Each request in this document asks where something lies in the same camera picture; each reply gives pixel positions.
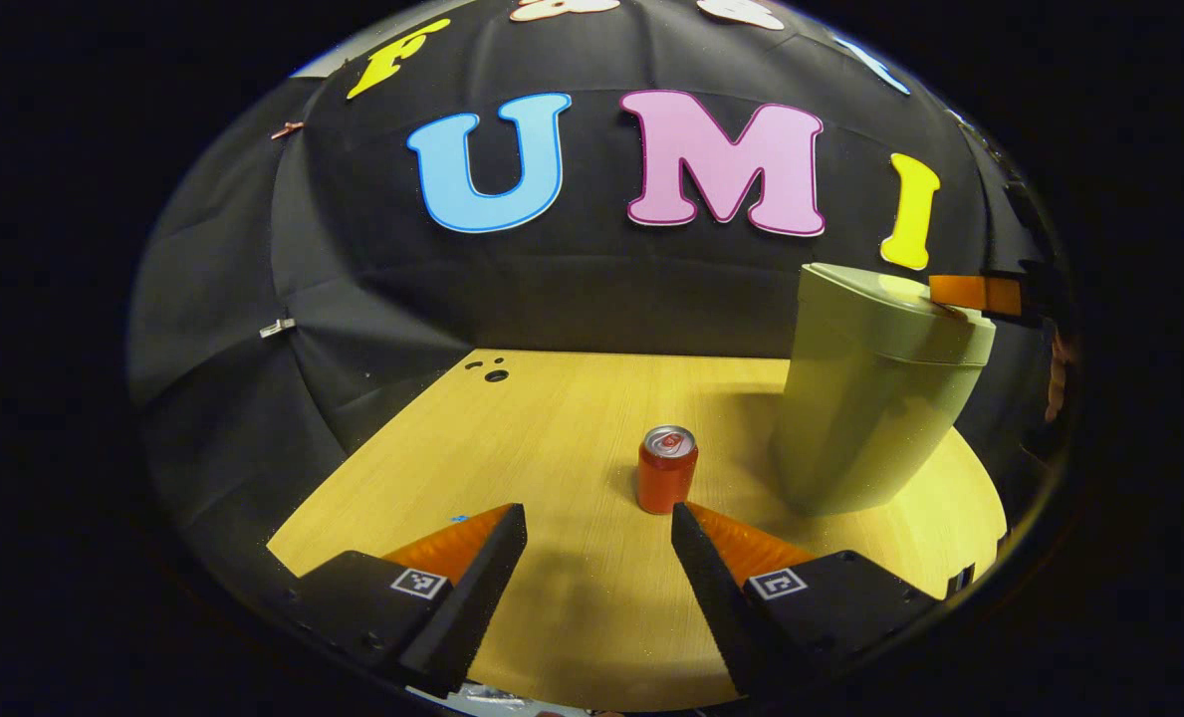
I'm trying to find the red pop can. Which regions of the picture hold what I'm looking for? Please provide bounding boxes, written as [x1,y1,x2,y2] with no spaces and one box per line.
[637,425,699,516]

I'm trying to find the black backdrop cloth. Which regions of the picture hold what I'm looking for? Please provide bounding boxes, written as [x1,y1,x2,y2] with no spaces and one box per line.
[128,0,1080,559]

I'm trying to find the wooden desktop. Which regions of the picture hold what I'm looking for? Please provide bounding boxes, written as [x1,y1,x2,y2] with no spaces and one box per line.
[266,349,1009,713]

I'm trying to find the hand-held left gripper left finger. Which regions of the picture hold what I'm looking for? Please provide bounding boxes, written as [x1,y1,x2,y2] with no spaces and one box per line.
[273,503,529,698]

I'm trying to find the green desktop garbage bin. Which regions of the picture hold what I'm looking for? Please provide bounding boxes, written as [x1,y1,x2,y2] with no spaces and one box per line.
[773,263,997,517]

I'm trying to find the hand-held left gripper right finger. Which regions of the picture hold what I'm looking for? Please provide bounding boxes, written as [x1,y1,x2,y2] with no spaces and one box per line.
[671,501,951,698]

